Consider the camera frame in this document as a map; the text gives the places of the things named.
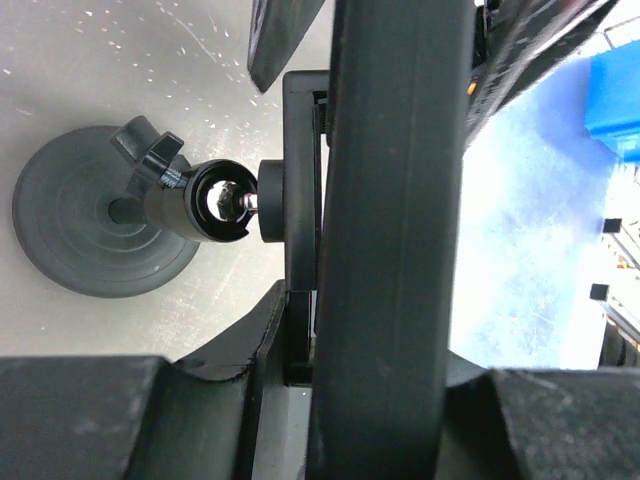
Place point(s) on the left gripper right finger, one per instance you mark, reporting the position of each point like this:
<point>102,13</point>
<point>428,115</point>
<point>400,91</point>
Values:
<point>518,423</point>

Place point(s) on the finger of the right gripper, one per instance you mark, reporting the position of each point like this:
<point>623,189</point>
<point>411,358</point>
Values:
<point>276,31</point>

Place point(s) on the black phone stand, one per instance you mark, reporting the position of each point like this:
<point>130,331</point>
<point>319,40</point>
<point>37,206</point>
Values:
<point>116,212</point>

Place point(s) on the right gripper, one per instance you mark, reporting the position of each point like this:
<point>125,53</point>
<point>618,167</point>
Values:
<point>515,44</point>

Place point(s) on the blue plastic bin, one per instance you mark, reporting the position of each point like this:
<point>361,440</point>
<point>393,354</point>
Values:
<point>612,106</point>

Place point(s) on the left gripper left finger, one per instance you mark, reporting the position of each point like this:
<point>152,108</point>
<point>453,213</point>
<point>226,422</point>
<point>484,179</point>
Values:
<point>217,413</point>

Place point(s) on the black phone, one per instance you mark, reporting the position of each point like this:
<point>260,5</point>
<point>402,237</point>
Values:
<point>400,72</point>

